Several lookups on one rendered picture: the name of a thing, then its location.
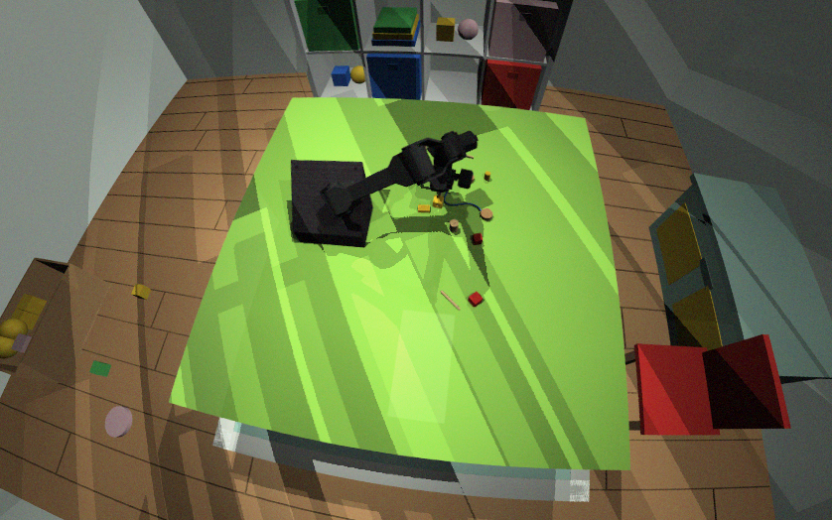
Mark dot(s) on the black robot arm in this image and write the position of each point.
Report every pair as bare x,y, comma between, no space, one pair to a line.
411,166

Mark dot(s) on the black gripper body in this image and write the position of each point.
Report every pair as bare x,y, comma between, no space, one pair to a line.
464,178

